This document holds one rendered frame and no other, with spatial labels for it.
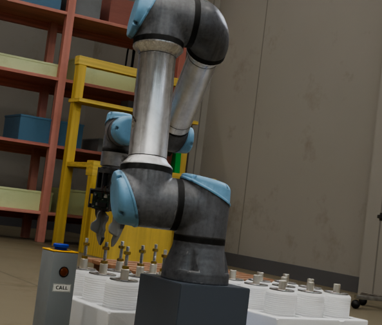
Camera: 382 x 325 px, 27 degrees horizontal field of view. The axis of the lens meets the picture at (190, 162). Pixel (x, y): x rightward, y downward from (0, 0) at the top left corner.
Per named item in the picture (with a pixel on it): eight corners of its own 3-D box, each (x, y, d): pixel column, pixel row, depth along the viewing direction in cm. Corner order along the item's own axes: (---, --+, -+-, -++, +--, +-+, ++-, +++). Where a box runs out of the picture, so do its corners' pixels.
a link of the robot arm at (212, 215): (233, 240, 176) (241, 179, 177) (174, 234, 173) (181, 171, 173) (217, 237, 188) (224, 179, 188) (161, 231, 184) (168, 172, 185)
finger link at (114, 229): (102, 246, 217) (102, 212, 219) (113, 246, 223) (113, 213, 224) (112, 246, 216) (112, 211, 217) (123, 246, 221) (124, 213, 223)
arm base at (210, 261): (241, 287, 177) (247, 242, 178) (183, 283, 169) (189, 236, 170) (204, 278, 190) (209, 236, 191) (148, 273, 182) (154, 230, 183)
